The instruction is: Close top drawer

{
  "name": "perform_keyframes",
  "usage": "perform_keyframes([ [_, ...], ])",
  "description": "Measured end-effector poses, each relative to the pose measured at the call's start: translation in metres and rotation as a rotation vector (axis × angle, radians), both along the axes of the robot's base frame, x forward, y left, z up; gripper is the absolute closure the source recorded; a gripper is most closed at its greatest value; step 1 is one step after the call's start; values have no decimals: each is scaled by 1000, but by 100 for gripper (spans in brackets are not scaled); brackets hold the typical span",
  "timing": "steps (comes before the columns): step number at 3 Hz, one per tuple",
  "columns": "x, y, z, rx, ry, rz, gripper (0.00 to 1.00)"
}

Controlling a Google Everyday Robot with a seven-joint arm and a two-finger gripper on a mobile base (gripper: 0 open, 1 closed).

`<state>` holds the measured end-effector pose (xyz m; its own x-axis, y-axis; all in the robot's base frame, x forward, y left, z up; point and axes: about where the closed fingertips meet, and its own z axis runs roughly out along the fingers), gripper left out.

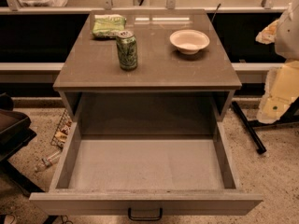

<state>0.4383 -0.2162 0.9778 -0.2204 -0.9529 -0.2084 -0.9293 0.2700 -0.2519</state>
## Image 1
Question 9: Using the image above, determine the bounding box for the grey top drawer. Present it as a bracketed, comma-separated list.
[30, 123, 263, 217]

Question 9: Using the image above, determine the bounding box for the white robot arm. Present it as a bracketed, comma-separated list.
[255, 0, 299, 124]

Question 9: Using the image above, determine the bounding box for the grey drawer cabinet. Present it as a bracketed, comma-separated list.
[54, 9, 241, 136]

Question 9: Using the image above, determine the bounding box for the white bowl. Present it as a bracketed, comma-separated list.
[169, 30, 210, 55]

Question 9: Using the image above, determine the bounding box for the green soda can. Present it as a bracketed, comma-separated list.
[116, 30, 137, 71]

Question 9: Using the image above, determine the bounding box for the green chip bag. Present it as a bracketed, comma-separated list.
[92, 14, 126, 38]

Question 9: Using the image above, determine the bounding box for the clear plastic bottle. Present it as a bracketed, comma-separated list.
[35, 150, 62, 173]

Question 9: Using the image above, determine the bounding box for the black chair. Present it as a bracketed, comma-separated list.
[0, 93, 42, 193]

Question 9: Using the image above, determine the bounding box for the black table leg frame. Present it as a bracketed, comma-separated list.
[232, 98, 299, 155]

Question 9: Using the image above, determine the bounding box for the black drawer handle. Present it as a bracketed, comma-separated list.
[127, 208, 164, 222]

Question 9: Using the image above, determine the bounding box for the wire snack basket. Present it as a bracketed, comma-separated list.
[50, 110, 72, 148]

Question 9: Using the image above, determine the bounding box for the black floor cable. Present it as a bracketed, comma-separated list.
[57, 215, 74, 224]

